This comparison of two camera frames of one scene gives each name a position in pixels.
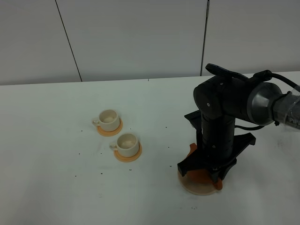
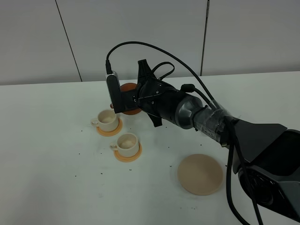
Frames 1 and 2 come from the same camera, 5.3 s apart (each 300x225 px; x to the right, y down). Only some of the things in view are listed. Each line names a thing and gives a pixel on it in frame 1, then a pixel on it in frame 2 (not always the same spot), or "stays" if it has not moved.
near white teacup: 127,146 stays
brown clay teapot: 199,176 -> 128,86
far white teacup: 108,120 stays
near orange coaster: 127,159 stays
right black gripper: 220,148 -> 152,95
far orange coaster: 110,133 stays
